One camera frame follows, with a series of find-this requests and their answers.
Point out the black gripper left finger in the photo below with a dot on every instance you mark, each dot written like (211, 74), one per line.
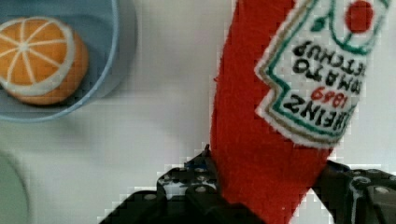
(189, 194)

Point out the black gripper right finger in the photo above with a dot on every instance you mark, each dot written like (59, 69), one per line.
(357, 196)

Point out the red plush ketchup bottle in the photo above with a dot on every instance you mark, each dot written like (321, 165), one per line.
(290, 78)

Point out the green oval strainer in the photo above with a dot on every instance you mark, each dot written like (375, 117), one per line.
(14, 203)

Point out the blue bowl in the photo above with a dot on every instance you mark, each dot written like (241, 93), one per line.
(98, 24)

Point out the plush orange slice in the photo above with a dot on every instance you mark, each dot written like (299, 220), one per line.
(43, 60)

